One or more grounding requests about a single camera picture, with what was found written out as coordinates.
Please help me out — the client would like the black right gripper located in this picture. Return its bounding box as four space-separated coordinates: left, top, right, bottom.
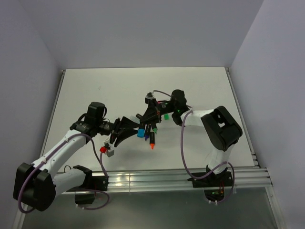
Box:
140 98 177 125

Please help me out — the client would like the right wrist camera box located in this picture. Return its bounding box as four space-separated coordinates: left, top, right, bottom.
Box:
144 92 155 104

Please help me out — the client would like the aluminium front rail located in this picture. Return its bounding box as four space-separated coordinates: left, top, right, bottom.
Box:
23 168 273 195

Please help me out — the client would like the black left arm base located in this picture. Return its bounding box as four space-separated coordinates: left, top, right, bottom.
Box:
68 176 110 208

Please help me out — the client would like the blue pen cap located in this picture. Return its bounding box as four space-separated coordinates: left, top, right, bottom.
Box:
137 128 145 138

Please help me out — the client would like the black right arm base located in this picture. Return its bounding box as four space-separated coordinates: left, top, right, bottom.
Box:
188 169 235 204

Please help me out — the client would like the black orange tip highlighter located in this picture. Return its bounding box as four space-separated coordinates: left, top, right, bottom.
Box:
149 131 155 149

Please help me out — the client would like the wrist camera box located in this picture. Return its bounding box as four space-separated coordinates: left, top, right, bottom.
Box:
144 92 155 104
100 141 114 157

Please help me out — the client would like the black blue tip highlighter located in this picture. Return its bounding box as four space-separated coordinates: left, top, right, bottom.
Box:
136 114 142 121

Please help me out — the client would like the black purple tip highlighter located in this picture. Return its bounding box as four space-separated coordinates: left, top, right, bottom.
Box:
144 124 151 141

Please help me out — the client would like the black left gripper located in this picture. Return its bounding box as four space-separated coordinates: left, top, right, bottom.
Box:
96 117 140 147

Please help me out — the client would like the black green tip highlighter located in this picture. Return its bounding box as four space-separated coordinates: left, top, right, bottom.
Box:
151 123 158 133

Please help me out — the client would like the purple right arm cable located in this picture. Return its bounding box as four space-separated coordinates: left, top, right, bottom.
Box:
152 90 236 204

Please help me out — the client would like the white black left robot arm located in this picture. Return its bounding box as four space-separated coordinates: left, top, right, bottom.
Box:
13 102 140 214

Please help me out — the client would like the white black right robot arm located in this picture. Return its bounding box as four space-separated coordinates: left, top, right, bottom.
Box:
136 89 243 186

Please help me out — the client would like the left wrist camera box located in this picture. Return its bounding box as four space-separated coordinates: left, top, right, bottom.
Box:
100 141 114 157

